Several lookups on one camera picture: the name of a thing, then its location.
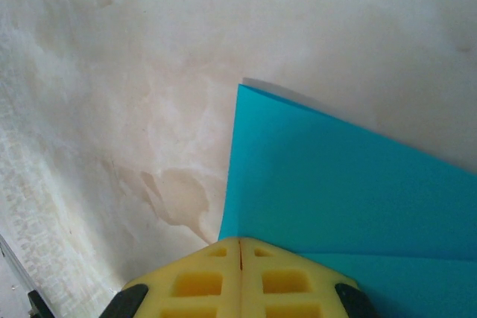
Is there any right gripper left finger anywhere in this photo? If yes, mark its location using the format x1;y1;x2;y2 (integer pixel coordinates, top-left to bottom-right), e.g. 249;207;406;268
102;237;242;318

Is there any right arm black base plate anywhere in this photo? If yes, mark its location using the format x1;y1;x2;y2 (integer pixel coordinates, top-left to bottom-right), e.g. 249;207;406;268
26;290;42;318

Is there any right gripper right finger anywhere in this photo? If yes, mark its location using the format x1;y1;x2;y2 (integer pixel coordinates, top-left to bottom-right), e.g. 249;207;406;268
241;237;379;318

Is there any blue square paper sheet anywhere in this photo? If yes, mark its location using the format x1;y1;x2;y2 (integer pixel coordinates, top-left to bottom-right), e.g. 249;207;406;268
218;82;477;318

